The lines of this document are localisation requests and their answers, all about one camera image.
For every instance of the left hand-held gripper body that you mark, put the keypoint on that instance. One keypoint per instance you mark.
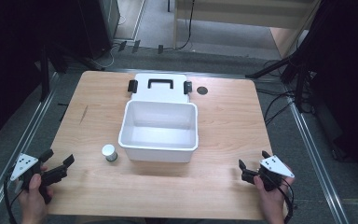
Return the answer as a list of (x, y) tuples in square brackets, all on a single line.
[(51, 176)]

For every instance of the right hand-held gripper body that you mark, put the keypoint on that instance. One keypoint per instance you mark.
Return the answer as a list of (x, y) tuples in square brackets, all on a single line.
[(272, 169)]

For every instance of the person's left hand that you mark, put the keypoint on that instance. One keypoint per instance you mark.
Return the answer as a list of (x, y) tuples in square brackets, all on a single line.
[(32, 199)]

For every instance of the person's right hand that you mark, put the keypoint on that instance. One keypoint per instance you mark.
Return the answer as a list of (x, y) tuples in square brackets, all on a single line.
[(270, 202)]

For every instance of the small silver spool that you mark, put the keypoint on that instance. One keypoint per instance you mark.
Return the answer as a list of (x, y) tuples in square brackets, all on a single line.
[(109, 152)]

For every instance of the black upright stand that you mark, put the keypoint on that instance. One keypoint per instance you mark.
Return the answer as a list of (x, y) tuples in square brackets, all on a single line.
[(44, 74)]

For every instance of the black round table grommet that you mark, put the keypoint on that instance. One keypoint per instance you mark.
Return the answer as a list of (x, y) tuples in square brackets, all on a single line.
[(202, 90)]

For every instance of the black tripod stand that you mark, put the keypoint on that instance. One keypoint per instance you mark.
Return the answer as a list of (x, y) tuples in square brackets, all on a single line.
[(292, 67)]

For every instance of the white plastic storage box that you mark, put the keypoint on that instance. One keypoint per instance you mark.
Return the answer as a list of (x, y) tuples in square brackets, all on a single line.
[(160, 119)]

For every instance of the black curtain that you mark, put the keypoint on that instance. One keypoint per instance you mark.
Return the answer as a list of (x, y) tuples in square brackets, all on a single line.
[(9, 62), (348, 77)]

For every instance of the black cabinet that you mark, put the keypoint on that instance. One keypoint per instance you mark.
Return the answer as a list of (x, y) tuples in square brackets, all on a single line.
[(98, 26)]

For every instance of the light wooden bench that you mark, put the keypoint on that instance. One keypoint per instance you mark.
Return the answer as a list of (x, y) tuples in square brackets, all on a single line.
[(239, 18)]

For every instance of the aluminium floor rail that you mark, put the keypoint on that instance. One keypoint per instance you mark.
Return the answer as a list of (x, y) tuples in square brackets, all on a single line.
[(21, 140), (318, 161)]

